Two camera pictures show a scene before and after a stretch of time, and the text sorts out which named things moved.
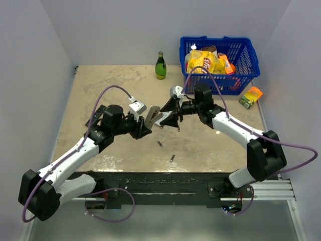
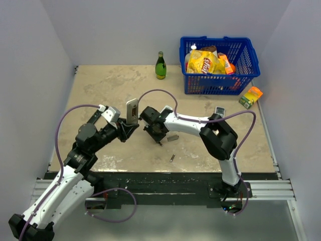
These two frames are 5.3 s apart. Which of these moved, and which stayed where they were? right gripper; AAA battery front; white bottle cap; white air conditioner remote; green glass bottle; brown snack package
Moved: right gripper; white air conditioner remote
Stayed: white bottle cap; AAA battery front; green glass bottle; brown snack package
